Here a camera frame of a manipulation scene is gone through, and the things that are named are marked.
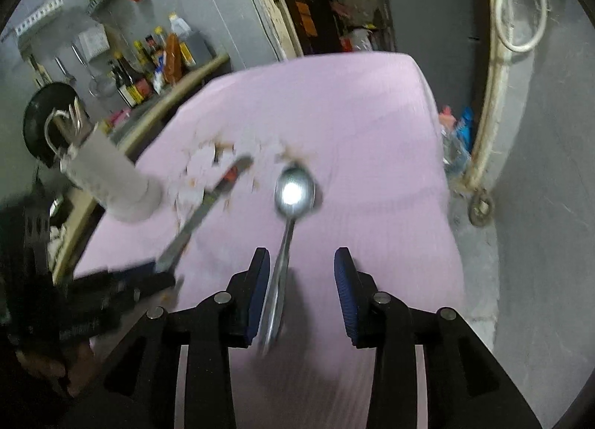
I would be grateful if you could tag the steel fork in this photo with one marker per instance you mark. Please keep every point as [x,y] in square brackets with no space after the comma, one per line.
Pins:
[76,116]

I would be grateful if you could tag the clear plastic bottle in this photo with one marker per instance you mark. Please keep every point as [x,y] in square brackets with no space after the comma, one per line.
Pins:
[453,150]

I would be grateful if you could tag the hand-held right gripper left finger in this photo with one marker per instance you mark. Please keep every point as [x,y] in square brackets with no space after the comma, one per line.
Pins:
[260,292]

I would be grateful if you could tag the white wall box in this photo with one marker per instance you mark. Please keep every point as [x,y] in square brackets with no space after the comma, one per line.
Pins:
[93,41]

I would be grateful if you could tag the grey box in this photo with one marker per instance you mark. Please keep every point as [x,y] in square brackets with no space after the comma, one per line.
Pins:
[202,45]

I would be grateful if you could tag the steel spoon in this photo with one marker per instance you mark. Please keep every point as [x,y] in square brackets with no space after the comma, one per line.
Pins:
[295,194]

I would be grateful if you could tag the pink packet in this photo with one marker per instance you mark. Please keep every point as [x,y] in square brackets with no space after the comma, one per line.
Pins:
[118,116]

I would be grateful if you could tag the dark sauce bottle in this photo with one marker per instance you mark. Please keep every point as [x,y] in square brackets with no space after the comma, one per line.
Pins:
[137,80]
[123,87]

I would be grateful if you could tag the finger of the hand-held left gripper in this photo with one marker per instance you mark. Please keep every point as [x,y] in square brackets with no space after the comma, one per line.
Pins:
[116,276]
[146,290]

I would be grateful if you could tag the pink floral tablecloth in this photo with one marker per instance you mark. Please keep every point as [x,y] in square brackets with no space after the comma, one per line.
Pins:
[362,131]

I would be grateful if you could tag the white seasoning packet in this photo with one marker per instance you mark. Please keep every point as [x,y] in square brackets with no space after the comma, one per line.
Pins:
[159,78]

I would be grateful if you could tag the wooden counter edge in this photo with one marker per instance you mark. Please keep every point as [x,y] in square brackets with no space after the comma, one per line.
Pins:
[186,80]

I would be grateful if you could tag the round metal caster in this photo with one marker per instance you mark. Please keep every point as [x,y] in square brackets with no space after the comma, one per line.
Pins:
[481,208]

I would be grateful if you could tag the white plastic jug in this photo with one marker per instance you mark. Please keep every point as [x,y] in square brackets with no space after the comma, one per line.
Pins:
[179,24]

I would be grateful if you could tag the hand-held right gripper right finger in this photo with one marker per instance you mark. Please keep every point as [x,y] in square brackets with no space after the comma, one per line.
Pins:
[345,292]

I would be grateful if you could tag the orange packet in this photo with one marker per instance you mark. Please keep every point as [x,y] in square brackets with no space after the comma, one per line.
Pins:
[304,17]

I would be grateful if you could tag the hanging metal strainer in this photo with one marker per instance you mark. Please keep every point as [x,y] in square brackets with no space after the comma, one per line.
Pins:
[96,86]

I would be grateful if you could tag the black frying pan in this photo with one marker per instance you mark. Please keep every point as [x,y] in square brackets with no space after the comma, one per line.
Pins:
[39,117]

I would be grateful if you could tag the red cap sauce bottle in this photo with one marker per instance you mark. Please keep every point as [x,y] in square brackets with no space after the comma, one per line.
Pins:
[153,47]

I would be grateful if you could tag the yellow label sauce bottle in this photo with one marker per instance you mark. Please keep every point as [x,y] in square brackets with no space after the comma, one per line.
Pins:
[142,55]

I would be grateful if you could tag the blue packet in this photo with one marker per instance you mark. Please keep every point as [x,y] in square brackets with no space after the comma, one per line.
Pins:
[466,124]

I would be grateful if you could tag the beige utensil holder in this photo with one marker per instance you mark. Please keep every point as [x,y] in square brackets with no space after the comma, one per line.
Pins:
[116,187]

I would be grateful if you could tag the red label plastic bottle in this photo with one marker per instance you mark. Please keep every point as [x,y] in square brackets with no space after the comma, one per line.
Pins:
[360,41]

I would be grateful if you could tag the white wall rail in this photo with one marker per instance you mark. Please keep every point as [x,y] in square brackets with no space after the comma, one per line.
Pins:
[39,15]

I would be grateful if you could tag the grey cabinet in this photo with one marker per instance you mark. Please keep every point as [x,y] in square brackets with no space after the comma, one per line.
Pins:
[432,24]

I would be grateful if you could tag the person's left hand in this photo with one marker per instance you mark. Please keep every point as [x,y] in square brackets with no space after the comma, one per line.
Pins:
[46,364]

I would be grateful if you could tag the steel table knife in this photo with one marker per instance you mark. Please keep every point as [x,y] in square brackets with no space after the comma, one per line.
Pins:
[200,220]

